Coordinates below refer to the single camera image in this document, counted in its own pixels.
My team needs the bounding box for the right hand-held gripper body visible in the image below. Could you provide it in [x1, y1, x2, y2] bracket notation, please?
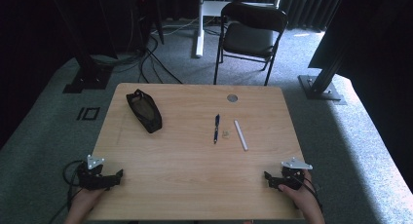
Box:
[275, 157, 314, 191]

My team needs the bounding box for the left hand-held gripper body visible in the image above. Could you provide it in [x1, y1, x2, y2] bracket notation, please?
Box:
[77, 154, 113, 191]

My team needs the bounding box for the white pen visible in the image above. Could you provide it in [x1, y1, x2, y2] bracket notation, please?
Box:
[233, 119, 249, 152]

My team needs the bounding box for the black pencil case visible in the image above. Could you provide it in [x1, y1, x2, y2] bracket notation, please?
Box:
[126, 89, 163, 134]

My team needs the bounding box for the blue pen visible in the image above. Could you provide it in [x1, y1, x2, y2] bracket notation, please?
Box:
[212, 113, 221, 145]

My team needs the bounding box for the person's left hand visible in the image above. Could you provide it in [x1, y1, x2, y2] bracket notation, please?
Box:
[69, 187, 107, 216]

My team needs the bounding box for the person's right hand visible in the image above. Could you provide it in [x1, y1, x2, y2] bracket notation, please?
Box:
[278, 169, 321, 212]

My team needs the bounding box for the black stand with base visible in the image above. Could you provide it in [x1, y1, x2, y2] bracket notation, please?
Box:
[48, 0, 115, 94]

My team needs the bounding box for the black folding chair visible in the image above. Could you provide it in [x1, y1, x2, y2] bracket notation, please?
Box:
[212, 1, 289, 87]

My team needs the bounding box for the black cloth panel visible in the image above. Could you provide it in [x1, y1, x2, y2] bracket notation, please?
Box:
[307, 0, 413, 186]

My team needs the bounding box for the dark pleated curtain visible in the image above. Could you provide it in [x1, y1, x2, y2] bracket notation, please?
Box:
[223, 0, 346, 32]

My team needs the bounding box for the left hand-held gripper black cable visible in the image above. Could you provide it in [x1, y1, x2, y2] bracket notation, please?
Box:
[48, 159, 86, 224]

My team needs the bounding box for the hand-held gripper black cable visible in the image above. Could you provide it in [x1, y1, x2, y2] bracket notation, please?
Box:
[48, 159, 86, 224]
[299, 175, 324, 214]

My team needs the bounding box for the right hand-held gripper black cable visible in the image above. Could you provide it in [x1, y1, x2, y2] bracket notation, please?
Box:
[299, 175, 324, 214]

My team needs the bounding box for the metal stand with base plate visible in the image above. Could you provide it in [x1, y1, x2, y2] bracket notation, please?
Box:
[297, 0, 348, 106]

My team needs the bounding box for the bundle of floor cables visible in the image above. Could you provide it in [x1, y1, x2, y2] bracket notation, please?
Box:
[90, 18, 183, 86]

